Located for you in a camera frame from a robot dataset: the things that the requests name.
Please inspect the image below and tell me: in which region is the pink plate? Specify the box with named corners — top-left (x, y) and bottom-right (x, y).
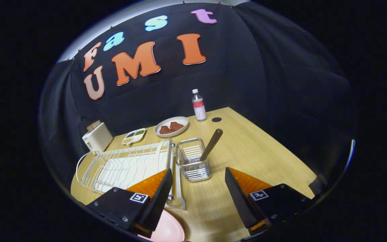
top-left (140, 209), bottom-right (185, 242)

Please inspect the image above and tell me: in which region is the white divided dish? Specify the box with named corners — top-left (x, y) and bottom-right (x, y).
top-left (122, 128), bottom-right (146, 146)

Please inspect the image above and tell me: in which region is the clear wire cutlery basket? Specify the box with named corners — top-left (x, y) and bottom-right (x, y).
top-left (176, 137), bottom-right (212, 183)

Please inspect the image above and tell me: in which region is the white toaster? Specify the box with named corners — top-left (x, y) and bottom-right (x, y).
top-left (82, 122), bottom-right (113, 154)

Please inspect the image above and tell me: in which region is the beige round plate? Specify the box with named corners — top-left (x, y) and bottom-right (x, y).
top-left (154, 116), bottom-right (189, 138)

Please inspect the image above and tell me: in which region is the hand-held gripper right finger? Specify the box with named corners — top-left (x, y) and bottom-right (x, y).
top-left (225, 167), bottom-right (313, 236)

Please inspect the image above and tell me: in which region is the white wire dish rack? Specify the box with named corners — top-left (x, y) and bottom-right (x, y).
top-left (76, 138), bottom-right (186, 210)

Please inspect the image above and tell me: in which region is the clear bottle red label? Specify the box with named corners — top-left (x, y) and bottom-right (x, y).
top-left (192, 89), bottom-right (207, 121)

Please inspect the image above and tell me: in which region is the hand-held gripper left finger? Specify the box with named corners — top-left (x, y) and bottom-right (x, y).
top-left (86, 168), bottom-right (174, 238)

